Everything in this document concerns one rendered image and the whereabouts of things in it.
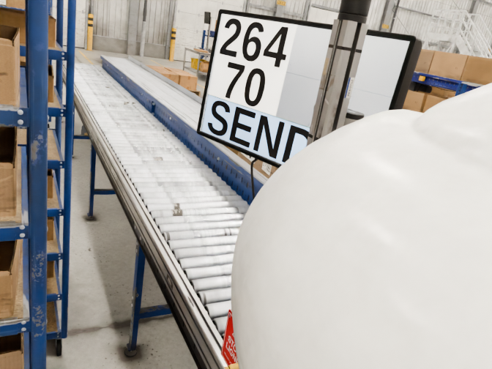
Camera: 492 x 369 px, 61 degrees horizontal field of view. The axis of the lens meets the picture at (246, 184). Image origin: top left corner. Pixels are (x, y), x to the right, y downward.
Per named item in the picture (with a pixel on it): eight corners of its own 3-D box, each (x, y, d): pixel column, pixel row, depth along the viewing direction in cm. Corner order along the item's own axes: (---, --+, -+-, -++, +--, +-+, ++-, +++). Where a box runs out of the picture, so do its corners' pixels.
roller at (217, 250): (169, 266, 148) (165, 257, 152) (291, 253, 173) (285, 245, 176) (171, 256, 146) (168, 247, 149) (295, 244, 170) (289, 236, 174)
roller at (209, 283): (188, 299, 131) (183, 291, 136) (321, 280, 156) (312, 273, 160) (189, 285, 130) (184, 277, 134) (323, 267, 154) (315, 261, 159)
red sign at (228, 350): (220, 353, 100) (228, 309, 96) (223, 353, 100) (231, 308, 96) (250, 408, 87) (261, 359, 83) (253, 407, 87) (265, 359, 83)
